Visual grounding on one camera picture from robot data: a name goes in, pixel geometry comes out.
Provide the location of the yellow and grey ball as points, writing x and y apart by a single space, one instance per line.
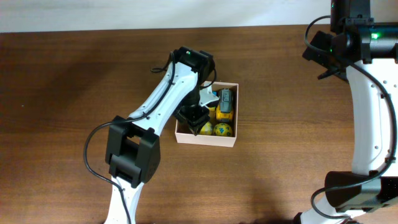
207 129

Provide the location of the yellow grey mixer truck toy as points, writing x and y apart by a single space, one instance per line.
224 110

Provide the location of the white cardboard box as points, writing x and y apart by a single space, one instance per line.
184 135

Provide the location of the yellow ball with blue letters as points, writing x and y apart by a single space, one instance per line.
223 129

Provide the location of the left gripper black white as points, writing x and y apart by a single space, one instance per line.
195 120

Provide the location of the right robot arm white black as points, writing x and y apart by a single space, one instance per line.
371 183

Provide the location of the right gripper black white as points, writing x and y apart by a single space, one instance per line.
319 45

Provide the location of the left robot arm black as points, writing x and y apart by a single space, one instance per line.
133 147

